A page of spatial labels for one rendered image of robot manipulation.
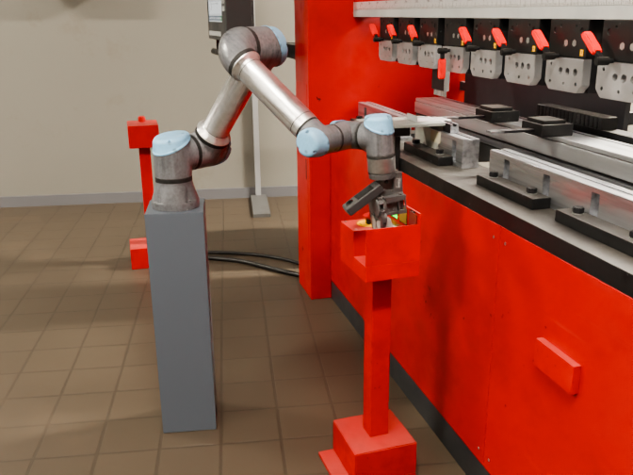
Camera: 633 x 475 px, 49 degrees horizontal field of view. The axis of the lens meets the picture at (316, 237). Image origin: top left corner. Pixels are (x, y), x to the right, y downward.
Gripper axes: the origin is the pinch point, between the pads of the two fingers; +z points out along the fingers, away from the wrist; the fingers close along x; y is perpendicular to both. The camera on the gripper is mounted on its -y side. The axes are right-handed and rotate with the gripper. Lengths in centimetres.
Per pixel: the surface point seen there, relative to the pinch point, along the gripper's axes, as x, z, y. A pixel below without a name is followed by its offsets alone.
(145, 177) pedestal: 219, 21, -48
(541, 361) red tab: -45, 20, 21
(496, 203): -13.5, -10.1, 28.8
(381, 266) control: -4.9, 4.7, -1.5
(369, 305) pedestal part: 4.0, 20.0, -2.6
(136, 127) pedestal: 212, -8, -49
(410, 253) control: -4.9, 2.8, 7.0
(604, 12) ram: -37, -57, 41
